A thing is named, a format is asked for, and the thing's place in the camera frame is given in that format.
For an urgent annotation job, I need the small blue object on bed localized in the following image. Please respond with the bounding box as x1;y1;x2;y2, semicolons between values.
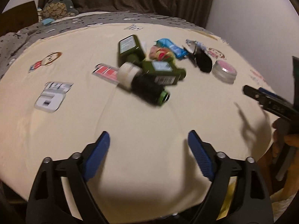
41;18;55;26

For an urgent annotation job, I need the yellow fluffy blanket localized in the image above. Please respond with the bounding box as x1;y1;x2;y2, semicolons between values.
270;189;295;222

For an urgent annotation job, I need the person's right hand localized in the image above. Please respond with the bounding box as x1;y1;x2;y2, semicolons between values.
272;118;298;157

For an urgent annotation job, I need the grey patterned bed sheet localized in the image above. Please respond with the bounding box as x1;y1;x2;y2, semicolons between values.
1;11;214;77

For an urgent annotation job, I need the cream printed duvet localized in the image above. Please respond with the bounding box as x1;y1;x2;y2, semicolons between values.
1;24;276;223

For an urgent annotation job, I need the blue white crumpled wrapper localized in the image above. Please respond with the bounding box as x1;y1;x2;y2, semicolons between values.
186;39;207;53

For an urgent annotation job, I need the dark wooden headboard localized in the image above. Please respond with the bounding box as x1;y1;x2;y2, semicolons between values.
0;1;38;36

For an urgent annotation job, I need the black small object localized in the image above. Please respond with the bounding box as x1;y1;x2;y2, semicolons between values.
187;47;213;73

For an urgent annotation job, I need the black bottle white cap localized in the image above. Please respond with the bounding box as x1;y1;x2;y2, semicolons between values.
117;62;170;106

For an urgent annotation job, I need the green lotion bottle lying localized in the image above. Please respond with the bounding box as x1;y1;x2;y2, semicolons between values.
142;61;187;86

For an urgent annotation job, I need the blue snack packet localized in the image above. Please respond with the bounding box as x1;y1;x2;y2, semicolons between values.
156;38;189;60

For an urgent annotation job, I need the pink round tin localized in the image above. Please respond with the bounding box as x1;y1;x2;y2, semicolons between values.
211;60;237;84

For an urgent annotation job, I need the red yellow snack wrapper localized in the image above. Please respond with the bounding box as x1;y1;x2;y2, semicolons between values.
149;46;175;62

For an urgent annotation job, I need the green lotion bottle label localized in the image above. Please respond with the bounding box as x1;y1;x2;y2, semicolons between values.
118;34;145;67

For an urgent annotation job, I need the plush toy with cap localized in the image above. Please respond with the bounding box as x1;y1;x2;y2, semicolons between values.
37;0;79;21

